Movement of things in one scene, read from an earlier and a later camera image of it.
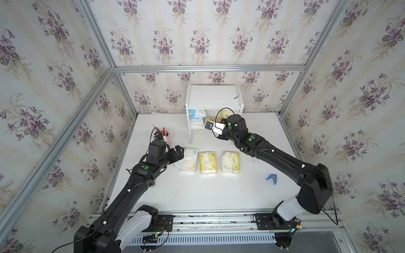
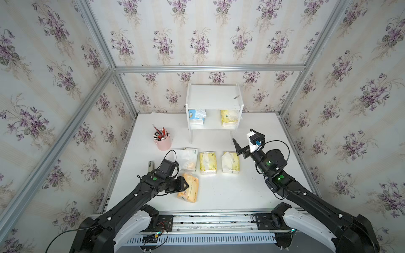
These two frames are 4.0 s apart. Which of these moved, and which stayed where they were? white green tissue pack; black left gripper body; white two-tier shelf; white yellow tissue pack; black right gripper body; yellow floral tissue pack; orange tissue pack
Moved: orange tissue pack; black left gripper body; black right gripper body
Stayed: yellow floral tissue pack; white yellow tissue pack; white two-tier shelf; white green tissue pack
